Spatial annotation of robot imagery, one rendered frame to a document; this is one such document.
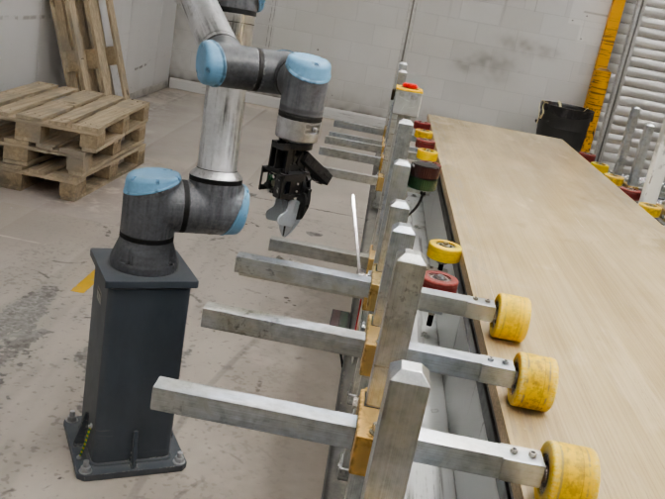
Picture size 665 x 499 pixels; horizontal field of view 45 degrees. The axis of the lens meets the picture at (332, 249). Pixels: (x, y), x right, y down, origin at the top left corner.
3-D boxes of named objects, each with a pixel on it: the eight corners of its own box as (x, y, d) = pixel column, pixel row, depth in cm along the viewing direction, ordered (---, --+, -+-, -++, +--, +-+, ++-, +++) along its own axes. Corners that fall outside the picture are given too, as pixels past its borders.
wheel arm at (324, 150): (318, 156, 312) (320, 146, 310) (319, 154, 315) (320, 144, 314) (427, 177, 311) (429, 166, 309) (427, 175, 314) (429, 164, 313)
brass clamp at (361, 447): (342, 473, 90) (350, 434, 89) (349, 414, 103) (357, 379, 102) (397, 483, 90) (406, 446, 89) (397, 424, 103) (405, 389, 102)
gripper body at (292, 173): (256, 191, 167) (265, 135, 163) (286, 189, 173) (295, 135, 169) (281, 203, 162) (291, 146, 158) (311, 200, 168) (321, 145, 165)
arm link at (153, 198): (116, 221, 229) (122, 161, 223) (176, 225, 235) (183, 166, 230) (122, 239, 215) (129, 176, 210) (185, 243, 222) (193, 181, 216)
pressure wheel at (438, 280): (410, 329, 166) (422, 277, 163) (410, 314, 174) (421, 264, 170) (448, 336, 166) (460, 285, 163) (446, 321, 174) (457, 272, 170)
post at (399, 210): (341, 439, 154) (391, 201, 139) (342, 430, 157) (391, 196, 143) (359, 443, 154) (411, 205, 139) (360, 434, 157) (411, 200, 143)
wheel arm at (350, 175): (310, 175, 289) (312, 163, 287) (311, 173, 292) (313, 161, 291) (428, 198, 288) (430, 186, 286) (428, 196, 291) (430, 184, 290)
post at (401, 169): (351, 370, 177) (395, 159, 162) (352, 363, 180) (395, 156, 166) (367, 373, 177) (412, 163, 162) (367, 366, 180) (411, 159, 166)
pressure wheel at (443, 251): (437, 295, 188) (448, 249, 185) (413, 283, 194) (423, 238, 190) (458, 291, 194) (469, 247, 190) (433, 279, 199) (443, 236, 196)
